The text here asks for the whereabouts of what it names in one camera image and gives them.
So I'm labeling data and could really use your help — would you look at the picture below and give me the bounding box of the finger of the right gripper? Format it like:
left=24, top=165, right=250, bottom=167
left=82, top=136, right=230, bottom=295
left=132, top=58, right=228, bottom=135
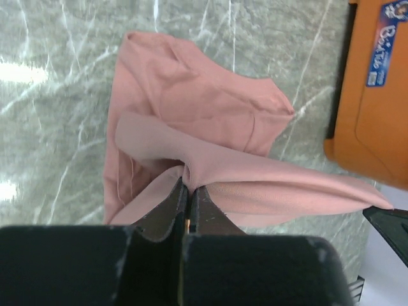
left=363, top=207, right=408, bottom=266

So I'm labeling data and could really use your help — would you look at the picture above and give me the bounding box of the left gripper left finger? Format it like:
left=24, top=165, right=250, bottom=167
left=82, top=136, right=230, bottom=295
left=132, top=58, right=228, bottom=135
left=1, top=181, right=188, bottom=305

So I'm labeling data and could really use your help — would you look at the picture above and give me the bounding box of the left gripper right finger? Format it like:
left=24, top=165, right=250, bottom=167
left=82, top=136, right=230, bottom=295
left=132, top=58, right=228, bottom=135
left=180, top=187, right=353, bottom=305

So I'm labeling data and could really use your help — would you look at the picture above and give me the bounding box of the pink t shirt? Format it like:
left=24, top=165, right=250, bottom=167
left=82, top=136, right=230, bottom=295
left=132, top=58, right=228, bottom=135
left=104, top=31, right=392, bottom=227

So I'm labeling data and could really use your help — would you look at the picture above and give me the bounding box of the orange plastic basket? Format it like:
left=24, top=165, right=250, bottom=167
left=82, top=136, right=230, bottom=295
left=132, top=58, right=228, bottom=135
left=323, top=1, right=407, bottom=189

